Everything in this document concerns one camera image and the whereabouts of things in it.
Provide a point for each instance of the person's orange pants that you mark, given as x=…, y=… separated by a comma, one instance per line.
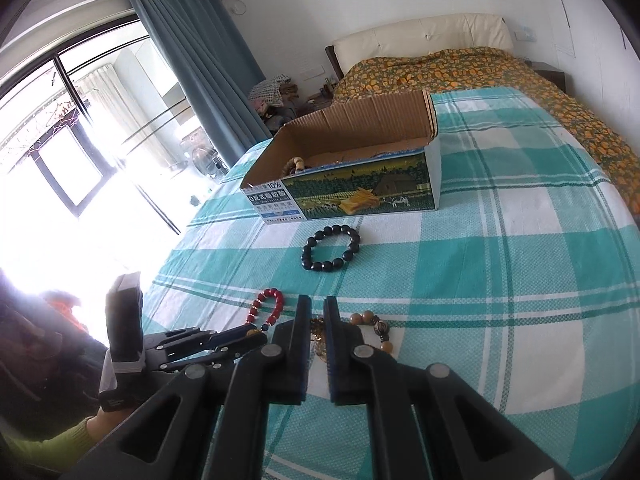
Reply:
x=65, y=310

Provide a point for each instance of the blue-grey curtain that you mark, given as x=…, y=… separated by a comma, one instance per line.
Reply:
x=205, y=75

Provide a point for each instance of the orange floral bedspread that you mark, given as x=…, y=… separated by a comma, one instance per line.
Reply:
x=500, y=72

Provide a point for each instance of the black-framed window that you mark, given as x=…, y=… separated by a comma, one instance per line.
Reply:
x=65, y=130

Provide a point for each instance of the printed cardboard box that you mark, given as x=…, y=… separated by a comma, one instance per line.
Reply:
x=350, y=195

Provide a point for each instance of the person's left forearm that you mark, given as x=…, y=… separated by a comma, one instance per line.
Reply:
x=50, y=442

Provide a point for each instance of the teal plaid cloth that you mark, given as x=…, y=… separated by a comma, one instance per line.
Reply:
x=475, y=285

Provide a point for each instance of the dark wooden nightstand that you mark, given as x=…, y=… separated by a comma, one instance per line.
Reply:
x=547, y=75
x=320, y=100

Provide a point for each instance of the cream padded headboard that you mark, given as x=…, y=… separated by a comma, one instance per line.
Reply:
x=425, y=35

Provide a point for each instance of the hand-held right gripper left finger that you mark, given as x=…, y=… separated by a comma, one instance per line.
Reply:
x=287, y=370

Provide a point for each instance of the white wall socket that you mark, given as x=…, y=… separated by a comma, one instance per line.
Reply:
x=525, y=35

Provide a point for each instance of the pile of clothes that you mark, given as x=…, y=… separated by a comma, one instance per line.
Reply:
x=272, y=97

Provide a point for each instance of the white wardrobe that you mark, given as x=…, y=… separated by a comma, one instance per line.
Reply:
x=595, y=10

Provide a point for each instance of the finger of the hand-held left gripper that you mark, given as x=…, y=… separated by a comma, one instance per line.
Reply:
x=190, y=336
x=235, y=350

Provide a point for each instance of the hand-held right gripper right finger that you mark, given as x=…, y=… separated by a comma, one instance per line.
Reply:
x=345, y=370

